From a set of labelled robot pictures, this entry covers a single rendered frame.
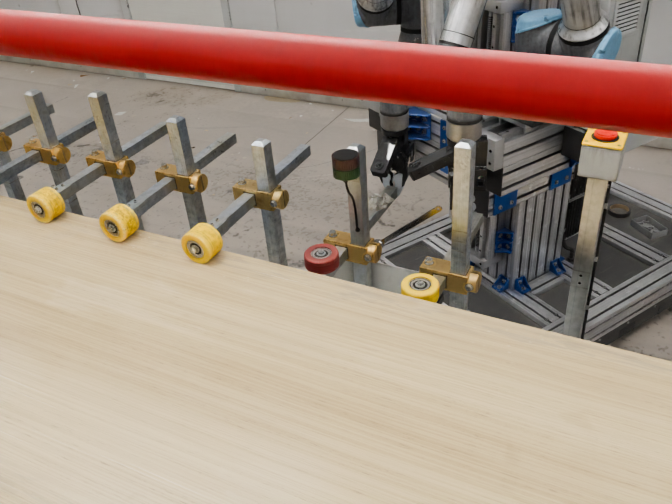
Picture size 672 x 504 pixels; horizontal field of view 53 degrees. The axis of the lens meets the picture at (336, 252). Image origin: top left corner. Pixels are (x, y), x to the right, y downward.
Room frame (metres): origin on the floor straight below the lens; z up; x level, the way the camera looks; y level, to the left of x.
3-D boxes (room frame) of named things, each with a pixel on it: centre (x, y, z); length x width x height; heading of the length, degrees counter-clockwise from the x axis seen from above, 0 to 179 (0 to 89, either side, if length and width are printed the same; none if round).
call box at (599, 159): (1.10, -0.50, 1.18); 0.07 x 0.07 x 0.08; 60
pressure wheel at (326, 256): (1.26, 0.03, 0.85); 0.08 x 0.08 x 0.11
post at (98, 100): (1.72, 0.59, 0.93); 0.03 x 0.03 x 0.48; 60
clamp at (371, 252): (1.36, -0.04, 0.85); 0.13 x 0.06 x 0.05; 60
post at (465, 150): (1.23, -0.28, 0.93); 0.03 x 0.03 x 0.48; 60
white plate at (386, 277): (1.36, -0.10, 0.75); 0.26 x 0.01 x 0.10; 60
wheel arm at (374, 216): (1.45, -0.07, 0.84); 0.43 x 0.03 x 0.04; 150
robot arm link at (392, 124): (1.65, -0.18, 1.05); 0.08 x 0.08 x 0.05
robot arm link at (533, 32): (1.73, -0.58, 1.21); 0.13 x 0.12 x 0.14; 41
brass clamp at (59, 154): (1.86, 0.83, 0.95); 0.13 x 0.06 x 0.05; 60
